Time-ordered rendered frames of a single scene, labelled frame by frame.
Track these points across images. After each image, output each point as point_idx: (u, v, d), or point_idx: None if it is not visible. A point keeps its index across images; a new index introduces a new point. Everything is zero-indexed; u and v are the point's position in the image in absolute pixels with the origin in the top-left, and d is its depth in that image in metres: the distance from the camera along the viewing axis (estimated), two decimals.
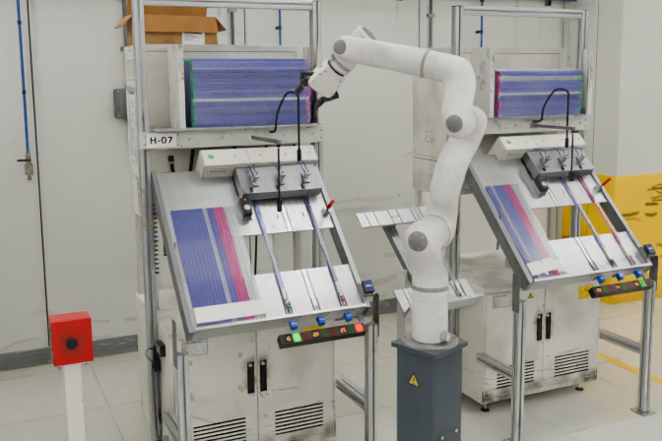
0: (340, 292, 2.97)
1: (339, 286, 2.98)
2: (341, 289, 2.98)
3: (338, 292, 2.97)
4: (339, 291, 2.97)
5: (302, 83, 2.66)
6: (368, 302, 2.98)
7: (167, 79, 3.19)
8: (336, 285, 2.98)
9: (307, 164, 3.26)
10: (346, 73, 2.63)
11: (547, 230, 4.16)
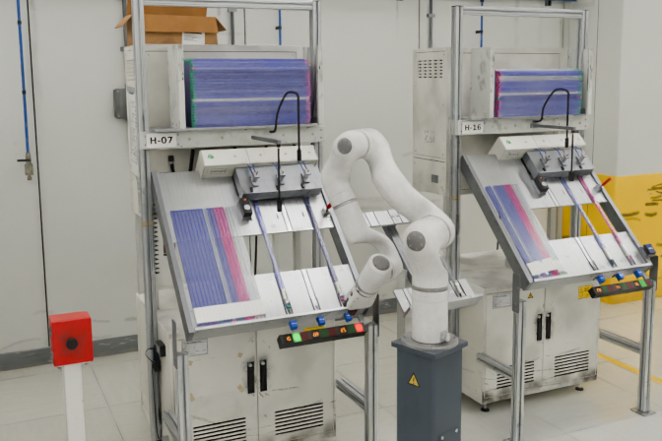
0: (340, 292, 2.97)
1: (339, 286, 2.98)
2: (341, 289, 2.98)
3: (338, 292, 2.97)
4: (339, 291, 2.97)
5: None
6: None
7: (167, 79, 3.19)
8: (336, 285, 2.98)
9: (307, 164, 3.26)
10: (376, 292, 2.75)
11: (547, 230, 4.16)
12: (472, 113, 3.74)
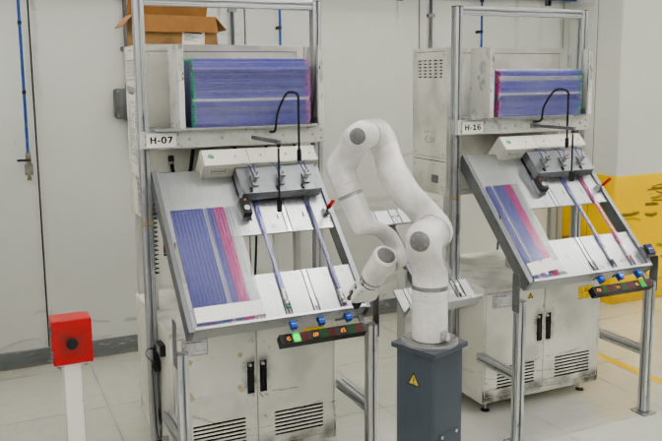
0: (343, 299, 2.95)
1: (342, 293, 2.96)
2: (344, 296, 2.96)
3: (341, 299, 2.95)
4: (342, 298, 2.95)
5: None
6: (368, 302, 2.98)
7: (167, 79, 3.19)
8: (339, 292, 2.96)
9: (307, 164, 3.26)
10: (380, 285, 2.71)
11: (547, 230, 4.16)
12: (472, 113, 3.74)
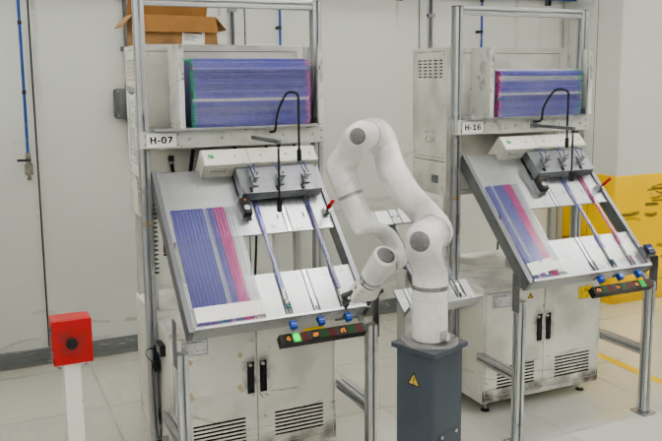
0: (343, 299, 2.95)
1: (342, 293, 2.96)
2: None
3: (341, 299, 2.95)
4: (342, 298, 2.95)
5: (346, 300, 2.79)
6: None
7: (167, 79, 3.19)
8: (339, 292, 2.96)
9: (307, 164, 3.26)
10: (380, 285, 2.71)
11: (547, 230, 4.16)
12: (472, 113, 3.74)
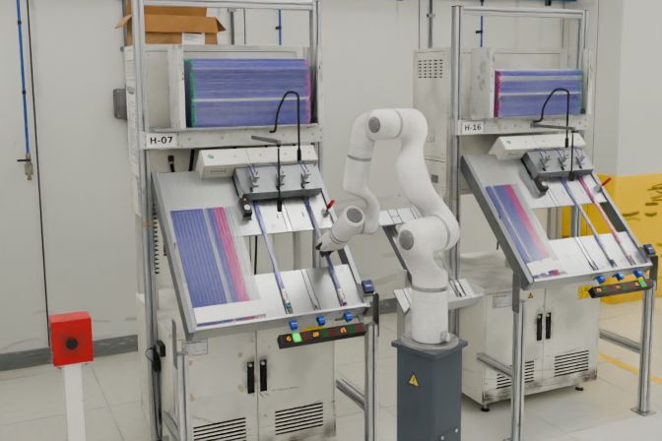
0: (343, 299, 2.95)
1: (342, 293, 2.96)
2: (344, 296, 2.96)
3: (341, 299, 2.95)
4: (342, 298, 2.95)
5: None
6: (368, 302, 2.98)
7: (167, 79, 3.19)
8: (339, 292, 2.96)
9: (307, 164, 3.26)
10: (332, 224, 2.94)
11: (547, 230, 4.16)
12: (472, 113, 3.74)
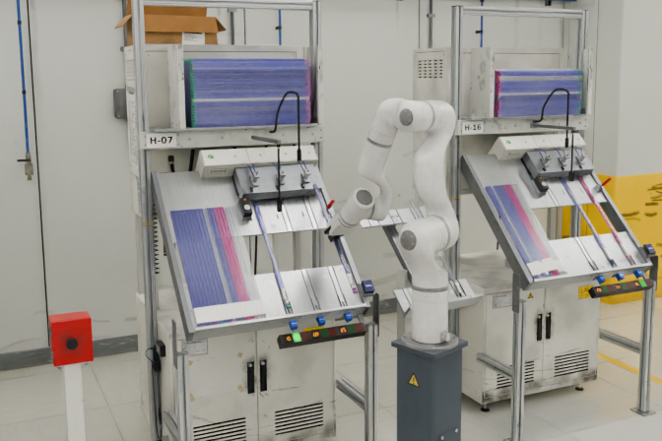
0: (353, 284, 2.87)
1: (351, 279, 2.88)
2: (354, 282, 2.88)
3: (351, 284, 2.87)
4: (352, 283, 2.87)
5: None
6: (368, 302, 2.98)
7: (167, 79, 3.19)
8: (348, 278, 2.88)
9: (307, 164, 3.26)
10: None
11: (547, 230, 4.16)
12: (472, 113, 3.74)
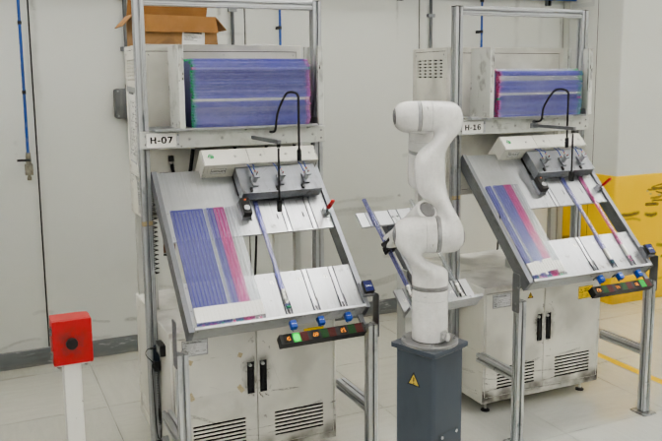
0: (412, 295, 2.93)
1: (411, 289, 2.95)
2: None
3: (410, 295, 2.94)
4: (411, 294, 2.93)
5: None
6: (368, 302, 2.98)
7: (167, 79, 3.19)
8: (407, 288, 2.95)
9: (307, 164, 3.26)
10: None
11: (547, 230, 4.16)
12: (472, 113, 3.74)
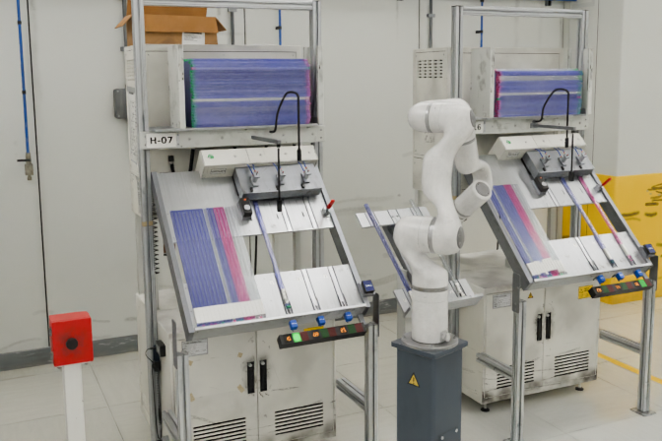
0: None
1: None
2: None
3: None
4: None
5: None
6: (368, 302, 2.98)
7: (167, 79, 3.19)
8: (410, 294, 2.94)
9: (307, 164, 3.26)
10: (454, 200, 2.99)
11: (547, 230, 4.16)
12: None
